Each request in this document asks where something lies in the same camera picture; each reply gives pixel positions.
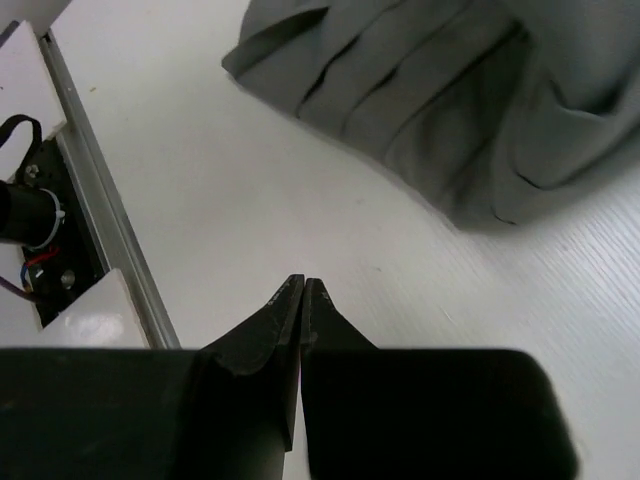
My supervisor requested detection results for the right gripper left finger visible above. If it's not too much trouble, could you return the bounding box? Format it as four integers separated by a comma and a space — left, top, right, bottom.
1, 274, 305, 479

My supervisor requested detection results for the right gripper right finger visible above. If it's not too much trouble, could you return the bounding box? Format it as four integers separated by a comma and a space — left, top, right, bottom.
301, 279, 579, 479

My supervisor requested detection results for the grey pleated skirt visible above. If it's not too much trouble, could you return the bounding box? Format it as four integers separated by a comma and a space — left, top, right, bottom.
222, 1, 639, 229

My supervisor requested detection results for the aluminium front table rail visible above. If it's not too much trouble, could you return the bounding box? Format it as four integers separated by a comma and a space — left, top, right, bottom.
40, 31, 181, 349

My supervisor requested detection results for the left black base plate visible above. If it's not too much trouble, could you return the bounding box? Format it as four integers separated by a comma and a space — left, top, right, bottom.
1, 114, 106, 327

